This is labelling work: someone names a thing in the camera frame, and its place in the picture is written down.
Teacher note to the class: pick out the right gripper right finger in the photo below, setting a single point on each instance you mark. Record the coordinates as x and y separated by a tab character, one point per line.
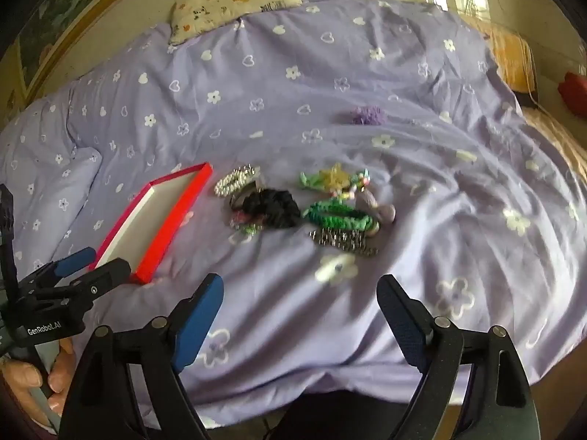
408	319

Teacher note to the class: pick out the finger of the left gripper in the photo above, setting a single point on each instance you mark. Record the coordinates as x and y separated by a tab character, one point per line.
100	281
50	274

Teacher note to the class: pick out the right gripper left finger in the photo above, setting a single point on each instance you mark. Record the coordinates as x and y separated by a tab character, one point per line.
192	319

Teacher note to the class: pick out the black scrunchie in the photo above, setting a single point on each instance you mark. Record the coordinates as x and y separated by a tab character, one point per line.
265	208

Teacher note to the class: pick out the yellow hair claw clip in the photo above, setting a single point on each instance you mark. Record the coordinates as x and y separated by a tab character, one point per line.
334	179

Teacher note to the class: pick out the person's left hand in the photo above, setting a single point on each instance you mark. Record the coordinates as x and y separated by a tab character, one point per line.
22	377

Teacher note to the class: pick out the red shallow box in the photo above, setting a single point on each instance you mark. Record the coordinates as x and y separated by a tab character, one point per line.
146	228

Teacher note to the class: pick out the purple white hair clip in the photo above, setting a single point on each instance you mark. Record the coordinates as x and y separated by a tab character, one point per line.
383	213

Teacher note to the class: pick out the purple floral duvet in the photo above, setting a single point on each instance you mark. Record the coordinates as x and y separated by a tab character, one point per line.
490	226

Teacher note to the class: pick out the purple ruffled scrunchie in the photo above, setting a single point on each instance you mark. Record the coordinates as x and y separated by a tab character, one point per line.
369	115

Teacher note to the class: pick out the red object on floor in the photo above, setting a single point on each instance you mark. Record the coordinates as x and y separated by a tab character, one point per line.
573	91

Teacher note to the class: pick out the orange straw mat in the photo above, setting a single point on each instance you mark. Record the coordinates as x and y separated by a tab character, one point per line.
516	67

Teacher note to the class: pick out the framed wall picture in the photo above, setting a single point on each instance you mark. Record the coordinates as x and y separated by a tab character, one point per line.
44	33

